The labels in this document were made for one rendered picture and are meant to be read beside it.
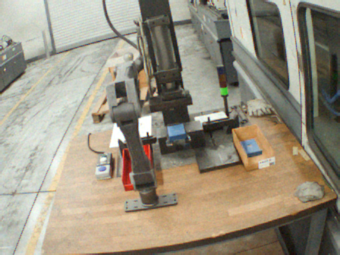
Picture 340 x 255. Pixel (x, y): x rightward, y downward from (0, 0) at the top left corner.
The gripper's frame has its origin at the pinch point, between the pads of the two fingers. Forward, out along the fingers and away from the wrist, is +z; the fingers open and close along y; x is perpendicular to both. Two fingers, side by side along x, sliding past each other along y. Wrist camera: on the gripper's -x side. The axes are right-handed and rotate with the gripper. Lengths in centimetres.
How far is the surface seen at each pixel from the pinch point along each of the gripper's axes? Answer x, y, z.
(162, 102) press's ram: -10.0, -11.5, -3.7
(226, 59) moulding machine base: -300, -66, 121
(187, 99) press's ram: -11.2, -21.5, -4.6
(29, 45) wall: -831, 530, 338
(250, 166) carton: 16, -48, 6
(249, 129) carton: -10, -50, 8
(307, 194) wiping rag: 39, -68, -3
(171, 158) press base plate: -0.2, -16.3, 18.4
